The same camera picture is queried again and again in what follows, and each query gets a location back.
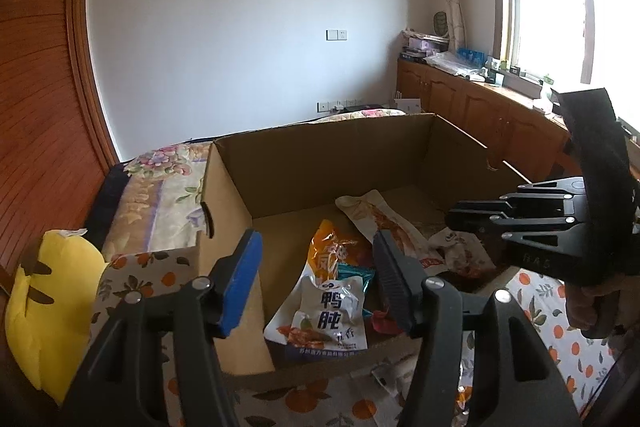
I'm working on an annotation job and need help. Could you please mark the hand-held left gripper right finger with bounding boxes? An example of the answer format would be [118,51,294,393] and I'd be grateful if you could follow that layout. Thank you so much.
[371,228,584,427]

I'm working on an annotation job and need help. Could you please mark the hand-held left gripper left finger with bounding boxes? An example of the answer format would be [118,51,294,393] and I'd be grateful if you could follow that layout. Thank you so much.
[60,228,264,427]

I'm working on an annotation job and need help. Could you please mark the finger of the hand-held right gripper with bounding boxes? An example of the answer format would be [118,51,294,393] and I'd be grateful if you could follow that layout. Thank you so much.
[448,215,582,259]
[446,177,587,225]

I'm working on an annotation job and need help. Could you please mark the white chicken feet snack packet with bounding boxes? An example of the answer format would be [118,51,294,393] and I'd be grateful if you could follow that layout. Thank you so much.
[334,189,447,269]

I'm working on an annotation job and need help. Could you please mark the orange snack packet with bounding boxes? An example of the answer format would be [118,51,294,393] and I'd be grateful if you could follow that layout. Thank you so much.
[306,219,362,290]

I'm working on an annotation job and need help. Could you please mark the white snack packet blue print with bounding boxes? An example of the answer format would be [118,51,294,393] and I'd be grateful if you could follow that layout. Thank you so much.
[263,276,369,354]

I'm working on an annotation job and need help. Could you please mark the brown cardboard box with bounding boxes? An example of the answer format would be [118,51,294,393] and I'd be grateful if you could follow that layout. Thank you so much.
[197,112,534,379]

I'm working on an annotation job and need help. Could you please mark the person's right hand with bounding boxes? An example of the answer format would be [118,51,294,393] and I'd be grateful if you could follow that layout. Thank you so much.
[564,276,627,339]

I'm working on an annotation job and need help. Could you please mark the teal snack packet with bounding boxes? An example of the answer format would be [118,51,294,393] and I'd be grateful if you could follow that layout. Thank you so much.
[336,263,377,294]

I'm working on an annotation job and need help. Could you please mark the red snack packet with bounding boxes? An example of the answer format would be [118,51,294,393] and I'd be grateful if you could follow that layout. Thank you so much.
[369,306,407,335]

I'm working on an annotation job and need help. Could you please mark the crumpled white snack packet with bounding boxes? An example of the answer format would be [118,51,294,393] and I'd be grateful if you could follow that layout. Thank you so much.
[429,228,497,279]

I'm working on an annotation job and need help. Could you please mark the small silver wrapper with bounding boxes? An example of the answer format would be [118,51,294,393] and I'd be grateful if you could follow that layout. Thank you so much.
[370,353,417,389]

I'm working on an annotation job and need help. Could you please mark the orange fruit print bedsheet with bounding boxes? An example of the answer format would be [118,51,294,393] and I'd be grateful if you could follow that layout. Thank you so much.
[89,249,623,427]

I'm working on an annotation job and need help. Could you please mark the wooden window cabinet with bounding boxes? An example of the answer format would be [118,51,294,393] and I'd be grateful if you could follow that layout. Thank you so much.
[395,56,583,182]

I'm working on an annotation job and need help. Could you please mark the floral quilt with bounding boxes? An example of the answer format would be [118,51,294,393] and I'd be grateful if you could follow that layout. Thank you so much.
[101,141,212,254]

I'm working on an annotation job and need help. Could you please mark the black blanket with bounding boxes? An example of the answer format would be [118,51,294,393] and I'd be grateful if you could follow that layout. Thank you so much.
[82,161,132,250]

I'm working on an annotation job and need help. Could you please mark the pile of boxes and papers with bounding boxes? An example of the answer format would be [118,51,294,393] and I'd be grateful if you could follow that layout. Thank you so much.
[399,27,556,108]

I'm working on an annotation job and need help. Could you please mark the yellow plush toy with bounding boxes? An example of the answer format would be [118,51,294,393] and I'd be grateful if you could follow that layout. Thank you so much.
[5,229,107,406]

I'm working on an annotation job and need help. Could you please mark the wooden wardrobe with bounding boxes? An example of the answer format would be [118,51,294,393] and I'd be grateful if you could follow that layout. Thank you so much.
[0,0,122,295]

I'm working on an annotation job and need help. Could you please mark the white wall sockets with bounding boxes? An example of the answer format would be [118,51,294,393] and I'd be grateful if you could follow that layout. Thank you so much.
[316,98,365,114]

